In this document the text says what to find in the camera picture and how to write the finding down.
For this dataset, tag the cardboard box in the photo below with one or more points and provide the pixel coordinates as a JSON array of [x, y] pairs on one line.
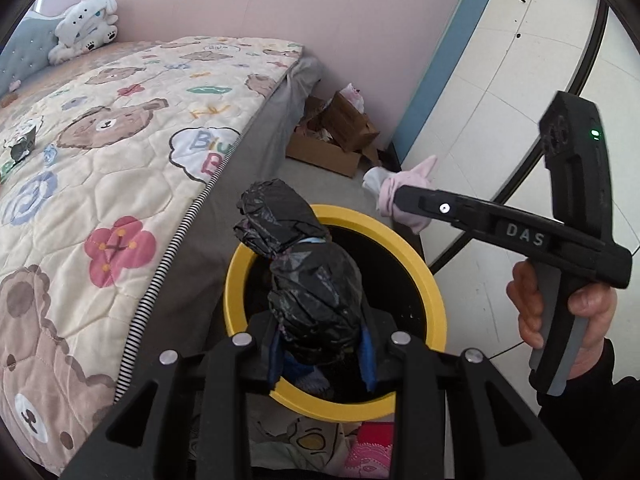
[[335, 135]]

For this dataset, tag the silver green foil wrapper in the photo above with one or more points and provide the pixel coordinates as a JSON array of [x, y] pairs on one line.
[[21, 143]]

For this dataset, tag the blue white candy wrapper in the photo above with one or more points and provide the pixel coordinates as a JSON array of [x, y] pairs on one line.
[[50, 154]]

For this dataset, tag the yellow rimmed trash bin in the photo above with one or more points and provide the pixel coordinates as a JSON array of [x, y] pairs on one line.
[[395, 279]]

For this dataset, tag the bear pattern quilt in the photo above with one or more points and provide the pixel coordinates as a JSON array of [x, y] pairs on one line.
[[143, 134]]

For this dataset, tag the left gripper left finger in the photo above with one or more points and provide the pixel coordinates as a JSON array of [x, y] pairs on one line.
[[185, 418]]

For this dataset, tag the blue tufted headboard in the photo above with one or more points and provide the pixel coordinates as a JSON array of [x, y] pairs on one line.
[[26, 52]]

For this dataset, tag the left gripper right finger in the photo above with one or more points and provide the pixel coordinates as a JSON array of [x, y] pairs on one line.
[[460, 408]]

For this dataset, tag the pink white sock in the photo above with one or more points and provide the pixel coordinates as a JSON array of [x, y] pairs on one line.
[[385, 186]]

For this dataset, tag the white plush bear toy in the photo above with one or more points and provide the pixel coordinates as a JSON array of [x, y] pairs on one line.
[[86, 26]]

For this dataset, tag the black plastic bag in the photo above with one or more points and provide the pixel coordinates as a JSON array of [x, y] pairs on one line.
[[316, 290]]

